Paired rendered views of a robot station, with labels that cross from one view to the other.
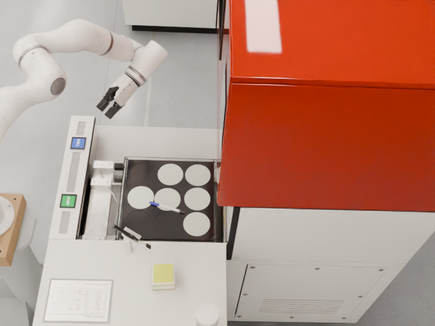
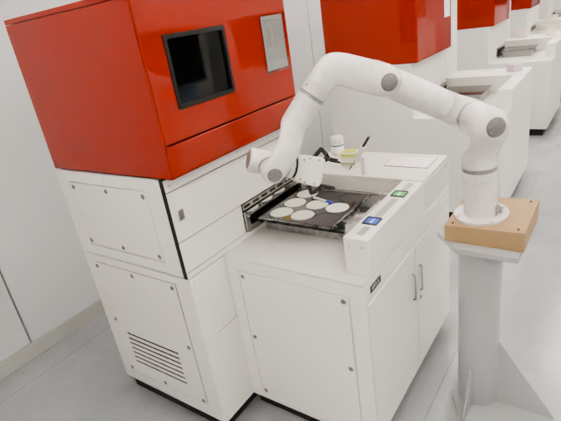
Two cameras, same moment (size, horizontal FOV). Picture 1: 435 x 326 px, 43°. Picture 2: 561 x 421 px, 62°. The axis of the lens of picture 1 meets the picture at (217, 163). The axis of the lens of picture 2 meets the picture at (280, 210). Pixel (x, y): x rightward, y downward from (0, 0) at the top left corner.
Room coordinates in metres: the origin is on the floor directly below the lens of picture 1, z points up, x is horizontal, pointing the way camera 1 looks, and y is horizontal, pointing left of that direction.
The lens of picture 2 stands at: (2.52, 1.33, 1.69)
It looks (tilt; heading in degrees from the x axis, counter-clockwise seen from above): 23 degrees down; 223
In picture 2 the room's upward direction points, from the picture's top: 9 degrees counter-clockwise
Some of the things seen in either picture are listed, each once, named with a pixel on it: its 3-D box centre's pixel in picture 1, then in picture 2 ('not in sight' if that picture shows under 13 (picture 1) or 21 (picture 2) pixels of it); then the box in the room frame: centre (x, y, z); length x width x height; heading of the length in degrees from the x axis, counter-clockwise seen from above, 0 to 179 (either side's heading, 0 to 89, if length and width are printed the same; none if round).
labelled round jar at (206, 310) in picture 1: (206, 318); (337, 144); (0.55, -0.01, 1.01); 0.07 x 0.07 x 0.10
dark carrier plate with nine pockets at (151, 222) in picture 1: (169, 198); (315, 205); (1.03, 0.17, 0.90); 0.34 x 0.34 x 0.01; 5
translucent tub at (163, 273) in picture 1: (163, 277); (350, 157); (0.68, 0.14, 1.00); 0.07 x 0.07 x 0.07; 8
